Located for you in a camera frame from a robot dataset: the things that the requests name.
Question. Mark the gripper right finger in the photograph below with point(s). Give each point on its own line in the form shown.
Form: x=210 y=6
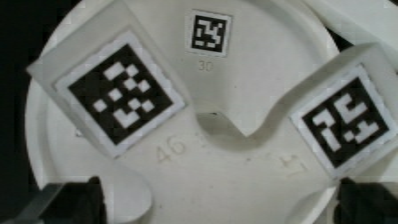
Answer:
x=367 y=204

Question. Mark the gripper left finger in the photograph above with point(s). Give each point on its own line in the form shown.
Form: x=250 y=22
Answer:
x=67 y=204

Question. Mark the white cylindrical table leg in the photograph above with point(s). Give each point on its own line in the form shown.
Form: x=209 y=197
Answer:
x=219 y=127

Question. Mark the white round table top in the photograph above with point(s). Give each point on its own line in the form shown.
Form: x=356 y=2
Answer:
x=250 y=50

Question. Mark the white cross-shaped table base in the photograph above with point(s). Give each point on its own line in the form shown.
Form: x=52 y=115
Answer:
x=225 y=173

